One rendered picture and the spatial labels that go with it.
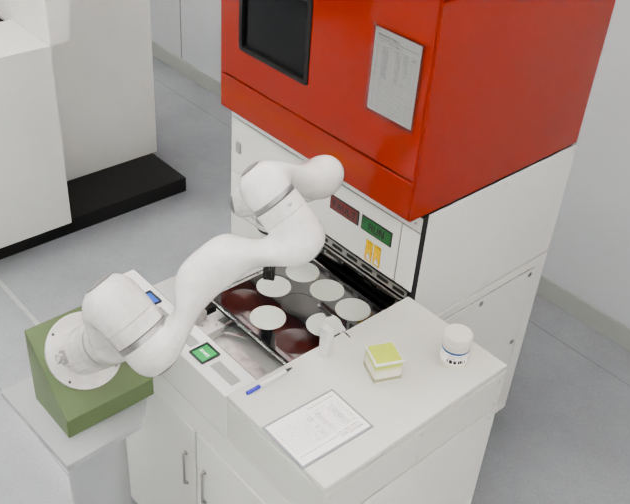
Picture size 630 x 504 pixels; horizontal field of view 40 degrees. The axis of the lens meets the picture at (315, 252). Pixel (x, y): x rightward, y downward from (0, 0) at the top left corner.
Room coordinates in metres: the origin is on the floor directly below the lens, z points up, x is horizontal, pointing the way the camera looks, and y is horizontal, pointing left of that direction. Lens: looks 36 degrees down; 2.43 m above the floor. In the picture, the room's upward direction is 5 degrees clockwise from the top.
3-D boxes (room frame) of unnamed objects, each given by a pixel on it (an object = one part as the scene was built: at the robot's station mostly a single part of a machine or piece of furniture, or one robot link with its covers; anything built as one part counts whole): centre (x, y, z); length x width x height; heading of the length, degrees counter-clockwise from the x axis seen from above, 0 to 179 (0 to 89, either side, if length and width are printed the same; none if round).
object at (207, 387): (1.65, 0.34, 0.89); 0.55 x 0.09 x 0.14; 44
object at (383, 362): (1.54, -0.19, 1.00); 0.07 x 0.07 x 0.07; 21
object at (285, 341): (1.86, 0.03, 0.90); 0.34 x 0.34 x 0.01; 44
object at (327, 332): (1.61, -0.06, 1.03); 0.06 x 0.04 x 0.13; 134
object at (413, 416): (1.51, -0.17, 0.89); 0.62 x 0.35 x 0.14; 134
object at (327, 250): (2.02, -0.11, 0.89); 0.44 x 0.02 x 0.10; 44
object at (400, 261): (2.15, 0.01, 1.02); 0.82 x 0.03 x 0.40; 44
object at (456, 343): (1.61, -0.37, 1.01); 0.07 x 0.07 x 0.10
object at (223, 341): (1.66, 0.21, 0.87); 0.36 x 0.08 x 0.03; 44
